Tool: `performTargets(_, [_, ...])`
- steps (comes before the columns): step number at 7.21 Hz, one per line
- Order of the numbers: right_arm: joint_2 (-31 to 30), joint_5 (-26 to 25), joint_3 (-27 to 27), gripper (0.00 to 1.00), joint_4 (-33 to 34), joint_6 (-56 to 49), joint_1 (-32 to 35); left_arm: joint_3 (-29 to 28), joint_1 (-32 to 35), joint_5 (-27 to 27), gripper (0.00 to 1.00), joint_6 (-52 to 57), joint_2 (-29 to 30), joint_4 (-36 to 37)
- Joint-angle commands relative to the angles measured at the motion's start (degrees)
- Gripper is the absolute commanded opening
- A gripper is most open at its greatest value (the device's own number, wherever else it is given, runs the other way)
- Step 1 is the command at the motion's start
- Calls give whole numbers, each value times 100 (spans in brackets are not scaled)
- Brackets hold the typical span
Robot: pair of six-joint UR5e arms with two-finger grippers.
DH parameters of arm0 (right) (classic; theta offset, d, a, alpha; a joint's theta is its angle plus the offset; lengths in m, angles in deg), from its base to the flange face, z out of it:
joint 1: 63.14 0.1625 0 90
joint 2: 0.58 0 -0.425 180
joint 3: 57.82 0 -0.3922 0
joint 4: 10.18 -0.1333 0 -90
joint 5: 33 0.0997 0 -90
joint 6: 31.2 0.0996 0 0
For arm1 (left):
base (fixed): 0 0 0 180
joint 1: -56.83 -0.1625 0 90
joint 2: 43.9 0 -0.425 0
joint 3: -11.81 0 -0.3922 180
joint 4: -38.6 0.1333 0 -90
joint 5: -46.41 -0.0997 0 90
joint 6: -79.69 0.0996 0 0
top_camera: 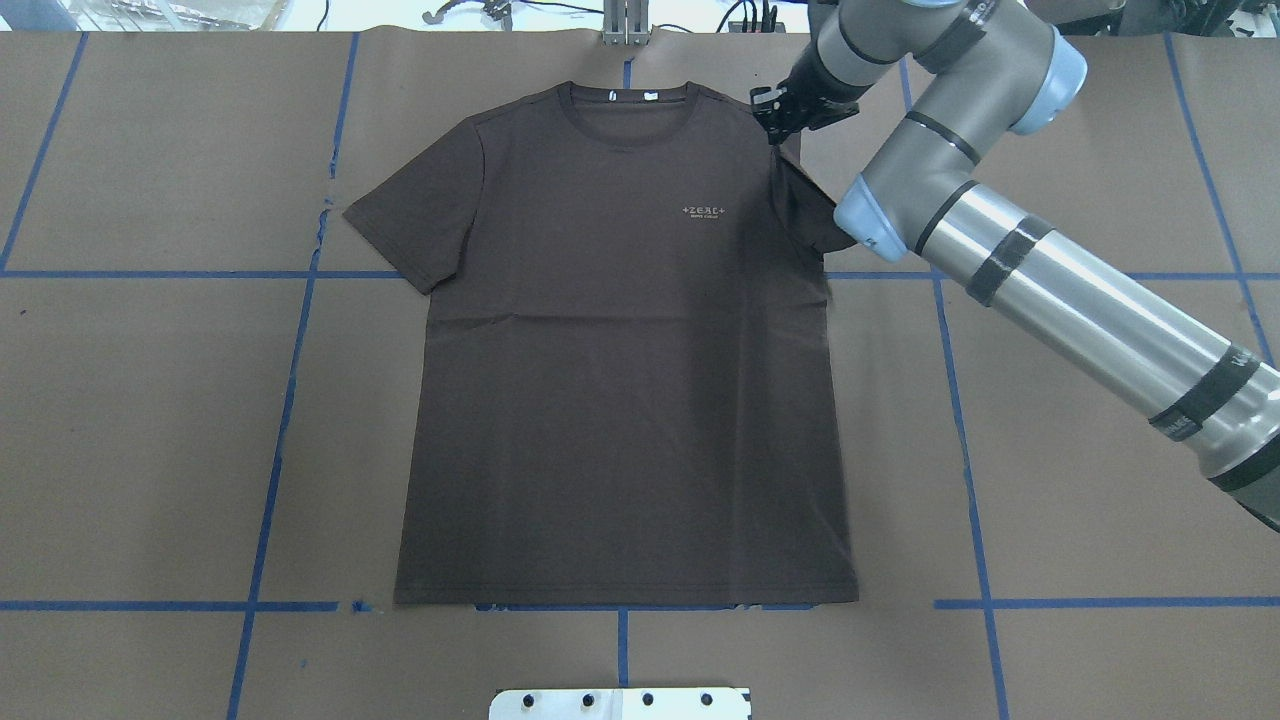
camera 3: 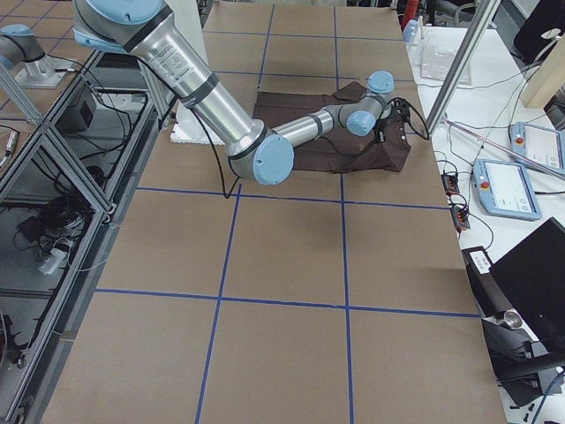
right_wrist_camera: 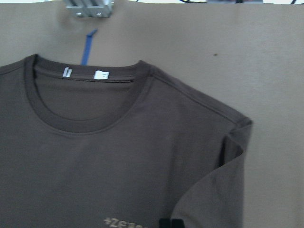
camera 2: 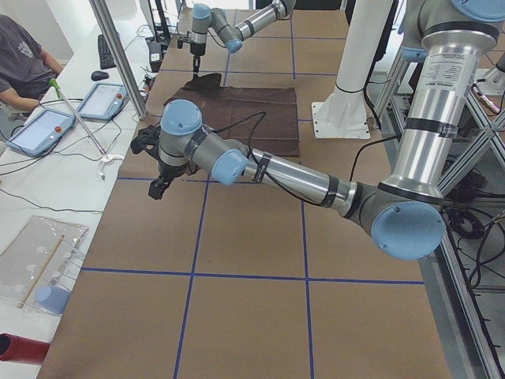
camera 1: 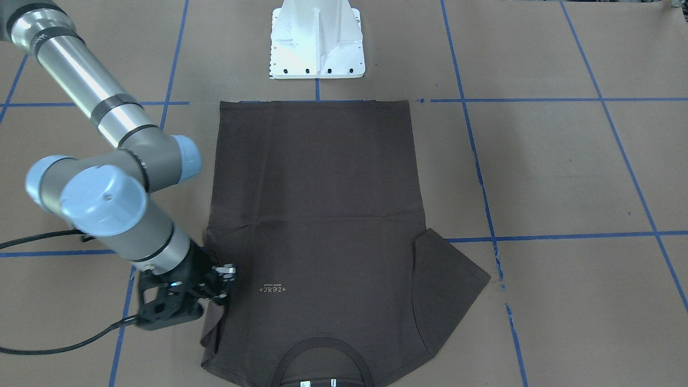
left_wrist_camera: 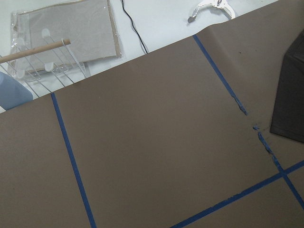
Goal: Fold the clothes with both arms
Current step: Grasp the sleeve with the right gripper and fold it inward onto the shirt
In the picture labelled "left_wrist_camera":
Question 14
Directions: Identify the plastic sleeve with cardboard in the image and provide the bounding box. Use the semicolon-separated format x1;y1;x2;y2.
9;0;124;82

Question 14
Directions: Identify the blue plastic cup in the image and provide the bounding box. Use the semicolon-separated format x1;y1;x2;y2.
0;72;33;111

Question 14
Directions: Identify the dark brown t-shirt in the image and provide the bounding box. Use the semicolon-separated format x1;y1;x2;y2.
270;32;304;143

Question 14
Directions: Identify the brown paper table cover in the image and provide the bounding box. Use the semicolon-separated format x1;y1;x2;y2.
0;0;304;228

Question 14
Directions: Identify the reacher grabber tool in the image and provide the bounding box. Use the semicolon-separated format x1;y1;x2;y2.
187;0;236;23

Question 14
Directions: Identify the white wire rack wooden rod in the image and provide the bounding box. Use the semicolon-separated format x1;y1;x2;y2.
0;38;90;98

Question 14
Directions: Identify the black cable on table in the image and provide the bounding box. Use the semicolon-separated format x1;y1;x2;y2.
121;0;149;54

